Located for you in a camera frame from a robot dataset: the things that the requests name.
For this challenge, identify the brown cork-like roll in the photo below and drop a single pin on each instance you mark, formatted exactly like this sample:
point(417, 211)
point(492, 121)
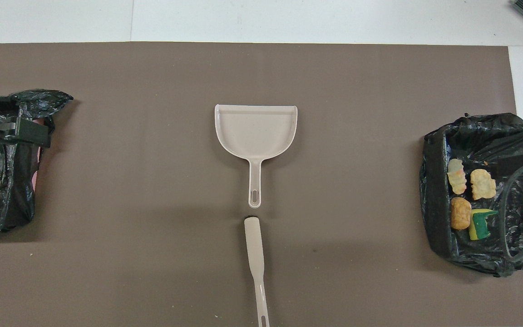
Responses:
point(460, 213)

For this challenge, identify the yellow green sponge piece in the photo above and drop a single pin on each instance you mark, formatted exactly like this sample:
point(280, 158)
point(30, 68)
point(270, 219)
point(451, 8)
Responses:
point(480, 225)

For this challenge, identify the brown table mat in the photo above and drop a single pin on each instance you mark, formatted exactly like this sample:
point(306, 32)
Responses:
point(288, 72)

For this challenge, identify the orange striped bread piece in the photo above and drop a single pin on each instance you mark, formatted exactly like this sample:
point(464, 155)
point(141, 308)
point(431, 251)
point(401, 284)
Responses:
point(456, 176)

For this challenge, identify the black bag lined pink bin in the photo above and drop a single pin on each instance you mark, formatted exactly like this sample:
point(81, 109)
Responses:
point(12, 190)

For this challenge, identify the beige plastic dustpan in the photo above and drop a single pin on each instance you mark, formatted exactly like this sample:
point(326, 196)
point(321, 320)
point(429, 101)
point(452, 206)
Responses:
point(256, 131)

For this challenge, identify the pale beige foam chunk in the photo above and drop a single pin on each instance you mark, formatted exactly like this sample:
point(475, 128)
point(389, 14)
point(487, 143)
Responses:
point(483, 185)

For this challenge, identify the black bag lined blue bin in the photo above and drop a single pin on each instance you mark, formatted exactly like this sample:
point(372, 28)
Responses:
point(438, 204)

